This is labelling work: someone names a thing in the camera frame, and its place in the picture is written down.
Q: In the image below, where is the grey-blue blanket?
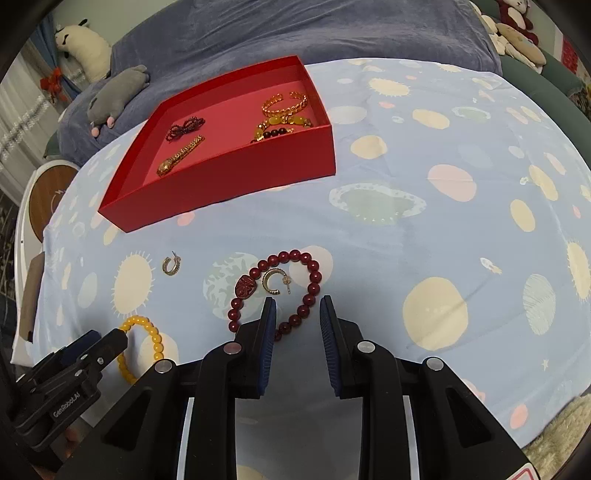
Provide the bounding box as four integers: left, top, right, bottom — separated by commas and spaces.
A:
44, 0, 504, 168

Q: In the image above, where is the red bead bracelet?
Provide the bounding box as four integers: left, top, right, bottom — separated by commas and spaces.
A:
228, 250, 323, 343

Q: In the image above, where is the gold chain bracelet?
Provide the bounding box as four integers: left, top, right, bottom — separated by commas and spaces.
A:
261, 91, 308, 119

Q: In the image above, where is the purple beaded bow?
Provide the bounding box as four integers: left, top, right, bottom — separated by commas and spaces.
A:
167, 117, 206, 142

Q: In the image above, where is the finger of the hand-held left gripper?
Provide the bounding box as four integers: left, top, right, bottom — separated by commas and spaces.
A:
56, 330, 100, 365
76, 330, 129, 371

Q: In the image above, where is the white fluffy blanket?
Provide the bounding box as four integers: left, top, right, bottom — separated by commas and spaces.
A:
522, 392, 591, 477

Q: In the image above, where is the dark bead bracelet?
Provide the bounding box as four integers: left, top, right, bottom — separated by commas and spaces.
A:
252, 128, 296, 144

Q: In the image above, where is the red monkey plush toy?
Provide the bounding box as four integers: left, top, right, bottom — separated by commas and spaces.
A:
496, 0, 539, 45

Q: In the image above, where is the brown cardboard piece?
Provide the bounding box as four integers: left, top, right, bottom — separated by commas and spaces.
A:
18, 253, 45, 343

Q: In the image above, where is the white plush toy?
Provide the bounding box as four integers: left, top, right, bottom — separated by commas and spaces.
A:
54, 19, 112, 84

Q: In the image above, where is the yellow bead bracelet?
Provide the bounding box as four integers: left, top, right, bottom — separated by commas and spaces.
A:
117, 315, 167, 386

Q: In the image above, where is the red ribbon bow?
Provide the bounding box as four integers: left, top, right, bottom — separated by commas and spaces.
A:
39, 67, 64, 94

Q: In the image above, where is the blue planet-print bed sheet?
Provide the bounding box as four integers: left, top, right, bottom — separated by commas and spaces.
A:
14, 58, 591, 480

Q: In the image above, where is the green bead bracelet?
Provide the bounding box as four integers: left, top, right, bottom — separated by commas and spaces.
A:
252, 115, 315, 140

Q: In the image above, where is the red cardboard box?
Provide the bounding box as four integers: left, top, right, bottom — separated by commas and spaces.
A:
98, 55, 335, 233

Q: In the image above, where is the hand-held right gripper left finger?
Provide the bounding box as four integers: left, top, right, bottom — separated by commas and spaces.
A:
55, 296, 278, 480

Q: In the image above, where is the round white side table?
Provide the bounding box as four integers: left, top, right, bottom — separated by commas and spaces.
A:
14, 159, 82, 315

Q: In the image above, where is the gold wrist watch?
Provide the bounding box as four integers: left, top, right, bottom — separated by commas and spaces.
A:
157, 135, 205, 178

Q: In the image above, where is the white sheer curtain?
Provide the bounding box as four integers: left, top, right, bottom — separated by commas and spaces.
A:
0, 41, 61, 163

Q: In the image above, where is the wall poster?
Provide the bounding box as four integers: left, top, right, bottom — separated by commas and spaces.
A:
551, 32, 588, 80

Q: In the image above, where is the beige turtle plush toy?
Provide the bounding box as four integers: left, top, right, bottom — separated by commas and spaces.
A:
480, 14, 548, 71

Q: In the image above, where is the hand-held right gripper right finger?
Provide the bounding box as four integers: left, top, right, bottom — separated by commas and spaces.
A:
320, 295, 532, 480

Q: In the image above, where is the grey plush toy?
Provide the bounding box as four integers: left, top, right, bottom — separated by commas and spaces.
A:
87, 65, 151, 137

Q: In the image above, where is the green bed frame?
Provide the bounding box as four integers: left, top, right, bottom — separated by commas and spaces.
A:
471, 0, 591, 121

